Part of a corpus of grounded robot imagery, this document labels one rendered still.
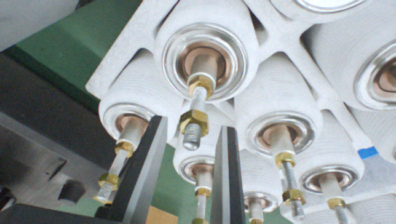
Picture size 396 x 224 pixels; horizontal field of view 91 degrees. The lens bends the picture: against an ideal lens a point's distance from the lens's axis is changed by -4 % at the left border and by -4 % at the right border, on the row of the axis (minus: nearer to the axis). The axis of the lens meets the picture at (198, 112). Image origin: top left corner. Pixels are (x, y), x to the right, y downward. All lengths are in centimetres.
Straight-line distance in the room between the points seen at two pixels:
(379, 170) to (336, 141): 27
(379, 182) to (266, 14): 44
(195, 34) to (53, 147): 42
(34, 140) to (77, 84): 19
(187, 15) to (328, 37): 15
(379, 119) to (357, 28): 13
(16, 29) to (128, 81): 10
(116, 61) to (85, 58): 27
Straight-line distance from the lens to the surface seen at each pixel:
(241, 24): 17
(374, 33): 21
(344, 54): 22
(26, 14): 23
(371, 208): 59
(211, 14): 17
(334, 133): 33
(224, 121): 31
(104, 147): 55
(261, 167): 36
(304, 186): 34
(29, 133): 52
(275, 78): 25
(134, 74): 26
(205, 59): 17
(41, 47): 62
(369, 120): 33
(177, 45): 18
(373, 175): 58
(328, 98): 32
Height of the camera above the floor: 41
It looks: 48 degrees down
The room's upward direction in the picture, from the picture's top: 171 degrees counter-clockwise
